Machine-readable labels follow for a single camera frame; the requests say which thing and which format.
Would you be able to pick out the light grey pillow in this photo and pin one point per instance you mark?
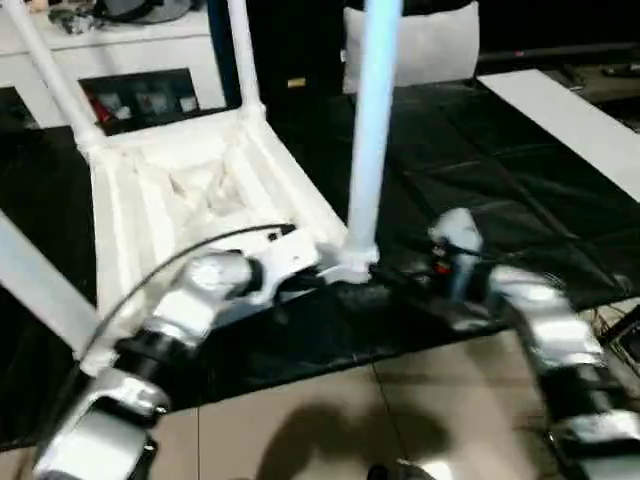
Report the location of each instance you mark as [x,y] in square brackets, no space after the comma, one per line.
[430,45]

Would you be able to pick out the white plastic table leg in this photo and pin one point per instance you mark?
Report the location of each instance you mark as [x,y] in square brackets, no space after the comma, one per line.
[245,55]
[372,120]
[55,70]
[40,290]

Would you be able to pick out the grey round helmet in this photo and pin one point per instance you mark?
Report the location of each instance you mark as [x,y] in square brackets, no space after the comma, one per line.
[145,8]

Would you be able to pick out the white plastic table top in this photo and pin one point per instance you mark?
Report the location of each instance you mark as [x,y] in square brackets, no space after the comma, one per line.
[190,190]

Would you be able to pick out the white glass-door cabinet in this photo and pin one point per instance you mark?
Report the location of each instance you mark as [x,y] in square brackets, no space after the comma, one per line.
[120,60]

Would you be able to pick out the white flat board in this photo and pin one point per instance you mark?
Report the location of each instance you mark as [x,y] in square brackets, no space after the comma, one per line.
[570,120]

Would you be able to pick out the small yellow label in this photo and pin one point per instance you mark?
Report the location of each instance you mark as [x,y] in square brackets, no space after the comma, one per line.
[296,83]

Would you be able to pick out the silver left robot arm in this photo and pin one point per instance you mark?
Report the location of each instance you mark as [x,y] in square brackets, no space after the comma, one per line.
[150,360]

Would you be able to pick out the small clutter pile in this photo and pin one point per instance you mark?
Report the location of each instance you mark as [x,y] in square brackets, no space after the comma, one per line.
[70,15]

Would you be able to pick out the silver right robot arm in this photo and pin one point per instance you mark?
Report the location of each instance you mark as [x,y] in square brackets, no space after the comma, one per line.
[560,350]

